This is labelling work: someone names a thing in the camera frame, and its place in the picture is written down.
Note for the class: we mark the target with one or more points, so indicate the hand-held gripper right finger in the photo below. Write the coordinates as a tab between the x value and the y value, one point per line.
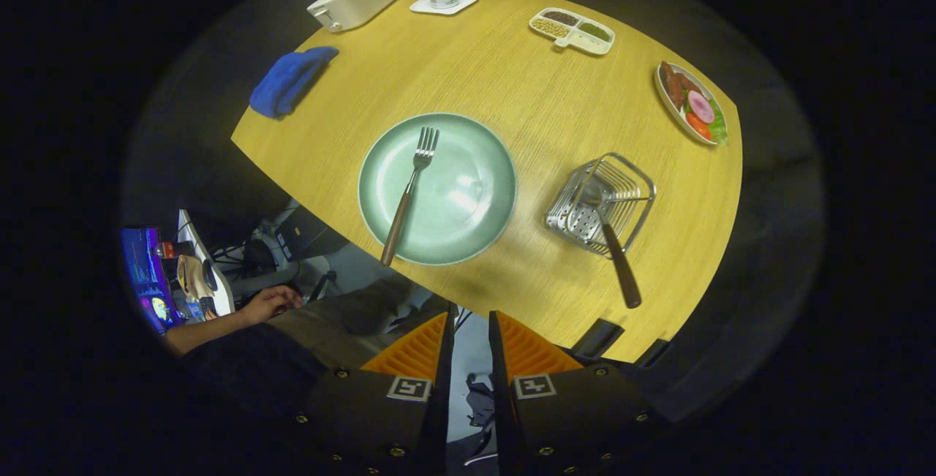
504	403

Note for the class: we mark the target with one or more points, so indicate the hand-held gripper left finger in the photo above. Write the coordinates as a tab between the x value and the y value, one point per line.
439	403

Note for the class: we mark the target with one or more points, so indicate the green round plate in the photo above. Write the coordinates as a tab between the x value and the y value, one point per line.
457	198

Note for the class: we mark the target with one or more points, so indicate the white laptop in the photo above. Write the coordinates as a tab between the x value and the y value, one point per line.
219	293

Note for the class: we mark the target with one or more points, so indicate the tan object on laptop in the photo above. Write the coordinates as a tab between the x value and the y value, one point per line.
191	277

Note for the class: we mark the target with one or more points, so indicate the blue lit screen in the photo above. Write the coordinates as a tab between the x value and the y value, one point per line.
146	278

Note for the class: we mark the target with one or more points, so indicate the blue folded cloth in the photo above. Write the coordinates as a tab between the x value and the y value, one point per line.
289	81

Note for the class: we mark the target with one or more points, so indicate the white plate of food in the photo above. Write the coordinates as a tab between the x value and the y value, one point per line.
691	99

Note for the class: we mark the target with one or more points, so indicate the white divided condiment dish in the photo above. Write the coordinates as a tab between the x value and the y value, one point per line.
574	31

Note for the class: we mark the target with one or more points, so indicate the white toaster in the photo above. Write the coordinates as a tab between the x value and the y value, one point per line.
358	2

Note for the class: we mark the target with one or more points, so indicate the black table bracket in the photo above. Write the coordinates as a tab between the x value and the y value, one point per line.
596	338
652	353

